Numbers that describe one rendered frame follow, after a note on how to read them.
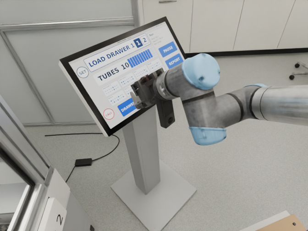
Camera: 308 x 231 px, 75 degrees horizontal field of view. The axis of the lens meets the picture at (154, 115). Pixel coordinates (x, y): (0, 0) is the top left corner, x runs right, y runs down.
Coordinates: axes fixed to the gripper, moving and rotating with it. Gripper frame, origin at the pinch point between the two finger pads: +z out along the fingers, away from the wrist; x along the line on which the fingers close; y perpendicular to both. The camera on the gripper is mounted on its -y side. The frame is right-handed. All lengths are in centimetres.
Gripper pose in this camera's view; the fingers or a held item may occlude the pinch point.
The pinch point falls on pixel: (138, 104)
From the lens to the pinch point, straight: 71.5
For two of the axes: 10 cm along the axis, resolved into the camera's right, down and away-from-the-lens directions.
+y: -4.8, -8.6, -1.7
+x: -7.2, 5.0, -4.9
